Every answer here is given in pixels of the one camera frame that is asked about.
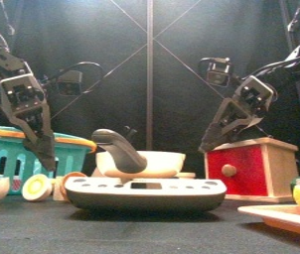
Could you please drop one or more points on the grey vertical frame pole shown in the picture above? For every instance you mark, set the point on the grey vertical frame pole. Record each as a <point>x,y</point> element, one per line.
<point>151,72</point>

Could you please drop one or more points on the wooden box with red drawer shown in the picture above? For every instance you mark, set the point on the wooden box with red drawer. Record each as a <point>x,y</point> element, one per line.
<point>246,172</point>

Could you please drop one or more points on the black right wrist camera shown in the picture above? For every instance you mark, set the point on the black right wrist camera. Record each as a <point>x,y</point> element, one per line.
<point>219,73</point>

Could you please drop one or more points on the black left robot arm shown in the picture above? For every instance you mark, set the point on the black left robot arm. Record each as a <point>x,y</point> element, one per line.
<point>5,59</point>

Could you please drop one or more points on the small beige toy piece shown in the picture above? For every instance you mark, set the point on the small beige toy piece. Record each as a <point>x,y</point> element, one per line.
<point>186,175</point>

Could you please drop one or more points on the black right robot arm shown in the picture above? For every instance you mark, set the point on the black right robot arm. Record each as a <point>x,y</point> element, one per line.
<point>297,61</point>

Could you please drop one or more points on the white and orange tray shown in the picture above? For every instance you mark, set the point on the white and orange tray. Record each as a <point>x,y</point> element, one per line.
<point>281,216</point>

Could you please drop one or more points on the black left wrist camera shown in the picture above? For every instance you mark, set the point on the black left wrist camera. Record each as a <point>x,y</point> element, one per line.
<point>70,83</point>

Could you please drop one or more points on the teal basket with orange rim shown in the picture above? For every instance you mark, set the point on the teal basket with orange rim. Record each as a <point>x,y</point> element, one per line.
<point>12,155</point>

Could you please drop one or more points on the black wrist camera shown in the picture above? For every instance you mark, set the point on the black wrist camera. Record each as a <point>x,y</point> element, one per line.
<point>219,73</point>
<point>70,83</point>

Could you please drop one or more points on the grey toy cooker base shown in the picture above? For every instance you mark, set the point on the grey toy cooker base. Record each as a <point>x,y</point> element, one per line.
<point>145,195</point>

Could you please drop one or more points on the toy egg slice yellow yolk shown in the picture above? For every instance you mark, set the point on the toy egg slice yellow yolk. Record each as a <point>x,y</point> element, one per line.
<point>37,188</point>

